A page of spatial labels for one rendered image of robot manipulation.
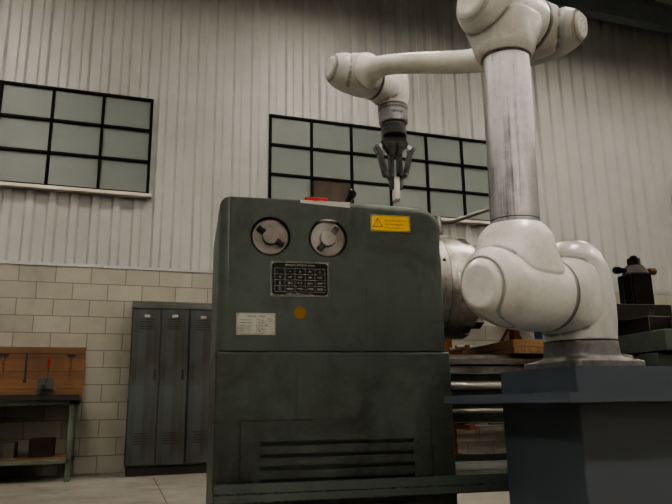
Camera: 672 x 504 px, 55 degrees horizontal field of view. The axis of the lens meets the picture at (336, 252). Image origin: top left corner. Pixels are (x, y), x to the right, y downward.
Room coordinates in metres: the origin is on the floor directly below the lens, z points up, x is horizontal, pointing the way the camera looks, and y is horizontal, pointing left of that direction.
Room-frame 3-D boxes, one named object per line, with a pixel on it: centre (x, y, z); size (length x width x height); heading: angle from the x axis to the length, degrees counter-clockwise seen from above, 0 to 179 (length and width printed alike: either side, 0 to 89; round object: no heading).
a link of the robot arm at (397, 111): (1.83, -0.18, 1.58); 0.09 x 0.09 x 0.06
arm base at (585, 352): (1.43, -0.54, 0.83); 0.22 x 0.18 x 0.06; 110
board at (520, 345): (2.04, -0.60, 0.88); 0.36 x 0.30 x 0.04; 13
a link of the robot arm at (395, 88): (1.82, -0.17, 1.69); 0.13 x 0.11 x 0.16; 127
